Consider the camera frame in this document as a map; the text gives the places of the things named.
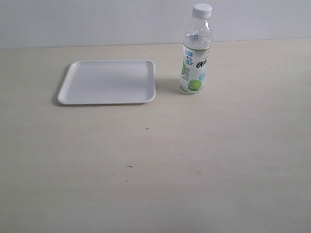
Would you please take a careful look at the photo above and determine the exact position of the clear plastic drink bottle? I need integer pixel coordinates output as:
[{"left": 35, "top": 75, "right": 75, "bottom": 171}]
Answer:
[{"left": 179, "top": 17, "right": 213, "bottom": 94}]

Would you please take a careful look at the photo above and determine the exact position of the white bottle cap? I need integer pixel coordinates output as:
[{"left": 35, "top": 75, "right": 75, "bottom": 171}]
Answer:
[{"left": 192, "top": 3, "right": 212, "bottom": 19}]

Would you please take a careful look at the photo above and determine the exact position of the white rectangular plastic tray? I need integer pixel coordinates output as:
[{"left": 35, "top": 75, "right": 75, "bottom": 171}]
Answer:
[{"left": 57, "top": 60, "right": 156, "bottom": 105}]

